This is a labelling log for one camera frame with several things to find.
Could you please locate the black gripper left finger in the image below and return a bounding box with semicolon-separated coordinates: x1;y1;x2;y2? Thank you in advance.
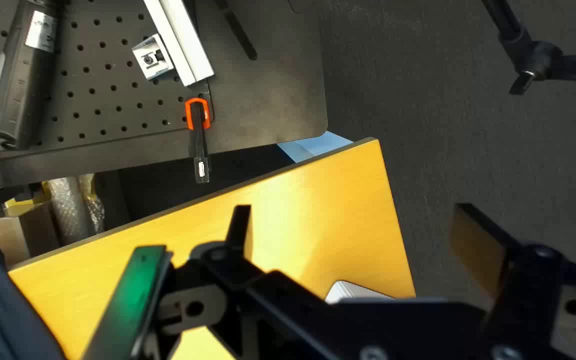
82;244;175;360

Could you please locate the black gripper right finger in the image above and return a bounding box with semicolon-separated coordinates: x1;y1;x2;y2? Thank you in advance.
450;202;525;300

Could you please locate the dark blue cloth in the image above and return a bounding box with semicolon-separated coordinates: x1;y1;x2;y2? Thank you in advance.
0;242;68;360

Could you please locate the small cardboard box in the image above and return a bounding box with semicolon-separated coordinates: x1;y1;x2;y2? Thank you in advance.
0;198;60;268

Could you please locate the black perforated breadboard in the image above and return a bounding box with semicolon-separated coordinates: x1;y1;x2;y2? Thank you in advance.
0;0;330;189

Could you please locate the black slim bar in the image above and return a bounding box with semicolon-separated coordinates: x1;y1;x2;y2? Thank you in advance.
217;0;260;61

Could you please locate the silver foil hose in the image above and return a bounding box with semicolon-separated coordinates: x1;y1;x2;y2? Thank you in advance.
46;173;108;245

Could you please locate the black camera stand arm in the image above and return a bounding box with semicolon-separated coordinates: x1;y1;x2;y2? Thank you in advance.
481;0;576;96

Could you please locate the black cylindrical post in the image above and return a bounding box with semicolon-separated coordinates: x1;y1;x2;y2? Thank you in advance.
0;0;64;145

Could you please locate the silver corner bracket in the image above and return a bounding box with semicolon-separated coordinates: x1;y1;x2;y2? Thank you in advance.
130;34;177;81

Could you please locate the aluminium extrusion rail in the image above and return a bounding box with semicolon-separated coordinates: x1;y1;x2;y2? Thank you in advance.
143;0;217;88

